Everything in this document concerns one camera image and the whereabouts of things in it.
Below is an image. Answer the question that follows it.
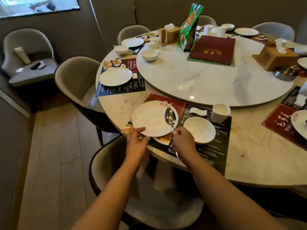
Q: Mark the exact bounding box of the person's left hand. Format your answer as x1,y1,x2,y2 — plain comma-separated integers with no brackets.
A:
125,127,151,165

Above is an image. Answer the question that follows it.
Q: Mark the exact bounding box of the person's right hand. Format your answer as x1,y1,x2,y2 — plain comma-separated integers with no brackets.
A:
172,127,197,165

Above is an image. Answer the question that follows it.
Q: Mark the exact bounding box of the white dinner plate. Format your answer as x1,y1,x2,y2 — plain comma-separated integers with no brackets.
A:
99,67,133,87
234,28,259,36
291,110,307,140
131,100,179,138
121,37,144,48

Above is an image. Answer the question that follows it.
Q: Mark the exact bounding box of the person's right forearm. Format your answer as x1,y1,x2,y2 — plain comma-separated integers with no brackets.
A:
183,154,288,230

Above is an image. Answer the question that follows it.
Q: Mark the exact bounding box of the person's left forearm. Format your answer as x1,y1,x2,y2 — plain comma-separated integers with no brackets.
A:
70,158,142,230

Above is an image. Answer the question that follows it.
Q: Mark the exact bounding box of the white chopstick rest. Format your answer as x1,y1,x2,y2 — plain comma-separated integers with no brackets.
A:
189,107,208,117

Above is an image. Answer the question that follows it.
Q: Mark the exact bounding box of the beige dining chair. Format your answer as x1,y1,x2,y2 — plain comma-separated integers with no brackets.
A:
252,22,295,42
197,15,217,27
88,135,205,230
54,56,121,146
117,24,151,45

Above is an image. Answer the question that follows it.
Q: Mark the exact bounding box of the marble round turntable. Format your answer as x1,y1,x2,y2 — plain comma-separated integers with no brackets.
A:
136,36,295,107

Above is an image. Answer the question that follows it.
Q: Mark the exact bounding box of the round marble dining table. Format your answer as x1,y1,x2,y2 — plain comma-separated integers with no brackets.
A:
95,30,307,188

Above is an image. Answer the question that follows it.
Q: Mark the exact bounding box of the dark red menu book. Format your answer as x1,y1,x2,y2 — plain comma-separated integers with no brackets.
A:
189,35,236,65

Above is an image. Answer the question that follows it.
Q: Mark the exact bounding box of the wooden tissue holder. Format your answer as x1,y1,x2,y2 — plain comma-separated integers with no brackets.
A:
158,23,181,47

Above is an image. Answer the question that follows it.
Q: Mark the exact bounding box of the green snack bag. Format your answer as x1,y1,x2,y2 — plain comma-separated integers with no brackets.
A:
179,3,204,52

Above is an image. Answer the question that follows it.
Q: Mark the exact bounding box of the black and white device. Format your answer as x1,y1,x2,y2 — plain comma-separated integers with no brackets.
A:
30,61,47,71

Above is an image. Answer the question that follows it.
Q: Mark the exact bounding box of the metal bowl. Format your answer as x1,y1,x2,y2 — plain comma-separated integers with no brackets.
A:
273,67,298,82

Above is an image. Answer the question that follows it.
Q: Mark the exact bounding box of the wooden tissue box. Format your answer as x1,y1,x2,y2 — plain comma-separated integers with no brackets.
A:
252,38,299,72

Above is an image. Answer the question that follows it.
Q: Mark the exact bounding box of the white folded napkin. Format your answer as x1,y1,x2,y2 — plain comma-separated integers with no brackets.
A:
294,94,307,107

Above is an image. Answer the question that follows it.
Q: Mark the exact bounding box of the grey armchair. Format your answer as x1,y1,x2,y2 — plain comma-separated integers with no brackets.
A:
2,28,59,88

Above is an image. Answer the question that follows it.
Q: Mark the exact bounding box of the white cylindrical bottle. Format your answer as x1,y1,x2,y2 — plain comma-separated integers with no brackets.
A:
13,47,32,65

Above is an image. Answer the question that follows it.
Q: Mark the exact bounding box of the window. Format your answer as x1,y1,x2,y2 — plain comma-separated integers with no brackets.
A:
0,0,80,19

